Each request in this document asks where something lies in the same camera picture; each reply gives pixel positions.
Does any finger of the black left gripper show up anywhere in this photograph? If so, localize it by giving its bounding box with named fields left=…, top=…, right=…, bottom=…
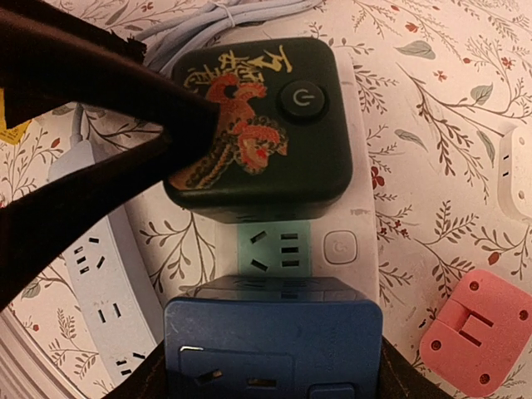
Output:
left=1, top=7, right=219, bottom=308

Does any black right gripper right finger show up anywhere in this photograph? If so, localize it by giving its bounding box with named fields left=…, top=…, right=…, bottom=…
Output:
left=377, top=337, right=452, bottom=399

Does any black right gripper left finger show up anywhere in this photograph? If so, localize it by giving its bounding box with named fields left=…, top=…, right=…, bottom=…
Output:
left=104, top=344, right=168, bottom=399

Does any yellow cube socket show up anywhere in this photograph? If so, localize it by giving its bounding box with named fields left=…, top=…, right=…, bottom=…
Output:
left=0, top=89, right=32, bottom=145

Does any dark blue cube socket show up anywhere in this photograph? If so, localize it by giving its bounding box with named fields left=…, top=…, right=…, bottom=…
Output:
left=164, top=276, right=382, bottom=398

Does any light blue power strip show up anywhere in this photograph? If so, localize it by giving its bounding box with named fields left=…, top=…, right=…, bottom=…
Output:
left=47, top=103, right=167, bottom=392

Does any pink plug adapter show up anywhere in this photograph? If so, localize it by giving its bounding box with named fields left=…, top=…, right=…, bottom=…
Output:
left=420, top=269, right=531, bottom=397

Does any white power strip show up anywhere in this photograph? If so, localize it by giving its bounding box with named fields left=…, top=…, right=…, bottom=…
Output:
left=124, top=45, right=382, bottom=317

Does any dark green cube socket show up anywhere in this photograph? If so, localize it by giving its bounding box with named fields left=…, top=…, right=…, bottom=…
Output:
left=164, top=37, right=352, bottom=224

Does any white plug adapter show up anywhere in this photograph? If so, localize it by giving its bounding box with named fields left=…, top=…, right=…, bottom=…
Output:
left=497, top=127, right=531, bottom=224

